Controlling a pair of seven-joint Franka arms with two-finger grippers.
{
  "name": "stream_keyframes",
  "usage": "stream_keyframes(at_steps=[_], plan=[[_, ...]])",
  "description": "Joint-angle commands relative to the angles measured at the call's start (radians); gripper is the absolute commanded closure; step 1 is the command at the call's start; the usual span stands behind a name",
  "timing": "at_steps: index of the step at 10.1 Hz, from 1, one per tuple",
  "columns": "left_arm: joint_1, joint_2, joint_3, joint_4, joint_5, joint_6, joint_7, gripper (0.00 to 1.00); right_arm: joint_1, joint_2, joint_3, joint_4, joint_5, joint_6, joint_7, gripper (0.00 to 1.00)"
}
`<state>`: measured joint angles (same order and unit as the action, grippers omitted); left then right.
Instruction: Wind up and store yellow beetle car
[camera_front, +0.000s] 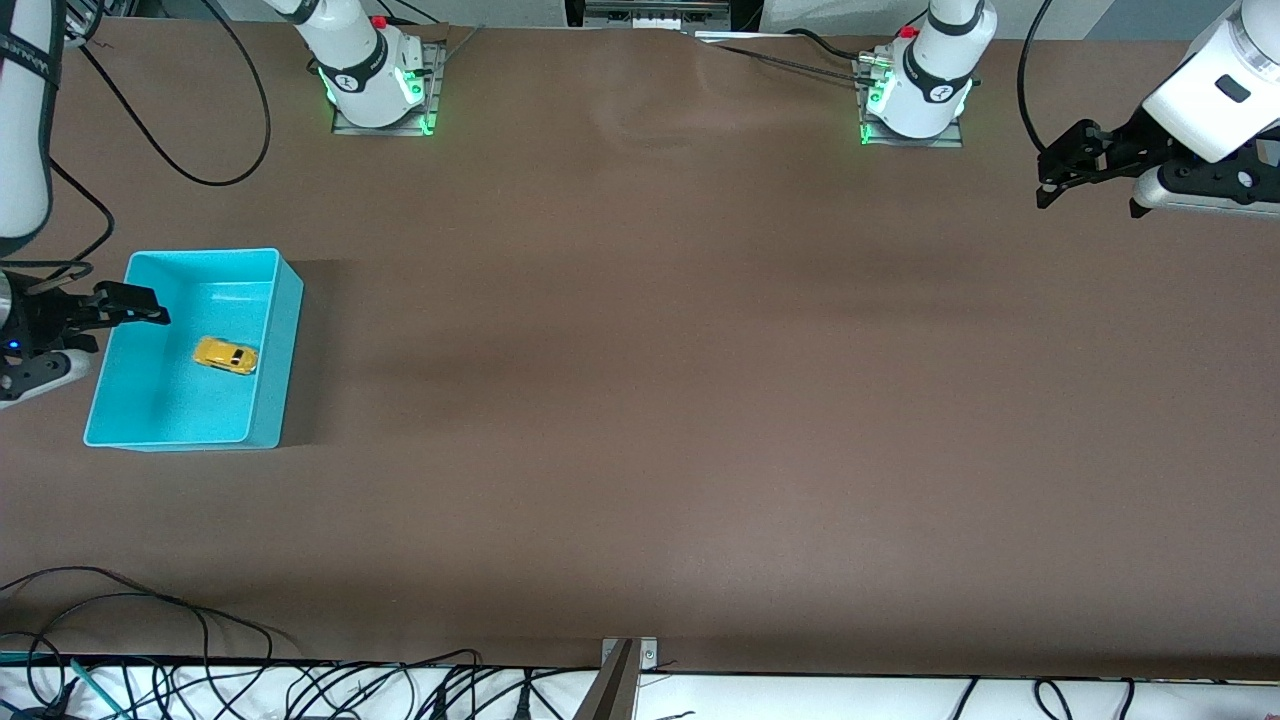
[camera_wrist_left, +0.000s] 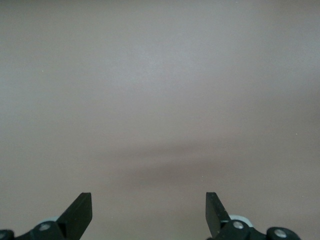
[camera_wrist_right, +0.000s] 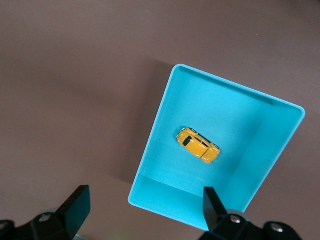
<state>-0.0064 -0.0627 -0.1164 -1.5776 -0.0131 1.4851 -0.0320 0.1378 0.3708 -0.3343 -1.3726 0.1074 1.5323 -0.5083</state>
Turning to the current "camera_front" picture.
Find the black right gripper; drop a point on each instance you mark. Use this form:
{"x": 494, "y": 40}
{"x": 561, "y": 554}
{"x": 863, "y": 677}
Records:
{"x": 47, "y": 317}

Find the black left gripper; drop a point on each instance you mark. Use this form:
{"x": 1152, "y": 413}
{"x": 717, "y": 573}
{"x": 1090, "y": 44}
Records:
{"x": 1128, "y": 146}

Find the yellow beetle toy car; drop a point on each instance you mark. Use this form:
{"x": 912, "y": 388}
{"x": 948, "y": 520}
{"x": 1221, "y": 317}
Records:
{"x": 225, "y": 356}

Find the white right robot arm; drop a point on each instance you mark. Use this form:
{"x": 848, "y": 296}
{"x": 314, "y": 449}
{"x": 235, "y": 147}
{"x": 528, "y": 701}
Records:
{"x": 20, "y": 120}

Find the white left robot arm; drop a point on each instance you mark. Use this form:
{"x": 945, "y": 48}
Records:
{"x": 1200, "y": 100}

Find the turquoise plastic bin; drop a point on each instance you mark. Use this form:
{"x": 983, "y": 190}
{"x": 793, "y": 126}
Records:
{"x": 170, "y": 410}

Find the grey power strip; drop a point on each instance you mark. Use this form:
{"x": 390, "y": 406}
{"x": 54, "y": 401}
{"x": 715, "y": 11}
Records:
{"x": 655, "y": 14}

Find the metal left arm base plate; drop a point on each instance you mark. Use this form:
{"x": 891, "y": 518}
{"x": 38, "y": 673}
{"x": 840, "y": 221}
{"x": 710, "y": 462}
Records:
{"x": 940, "y": 142}

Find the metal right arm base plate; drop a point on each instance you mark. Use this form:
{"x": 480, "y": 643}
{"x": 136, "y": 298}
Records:
{"x": 436, "y": 100}

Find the dark metal post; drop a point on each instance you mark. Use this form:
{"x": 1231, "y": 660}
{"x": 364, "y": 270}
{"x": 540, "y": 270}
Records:
{"x": 610, "y": 690}

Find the silver metal bracket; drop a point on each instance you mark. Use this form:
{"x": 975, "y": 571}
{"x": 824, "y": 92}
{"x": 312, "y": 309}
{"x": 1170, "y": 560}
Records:
{"x": 648, "y": 652}

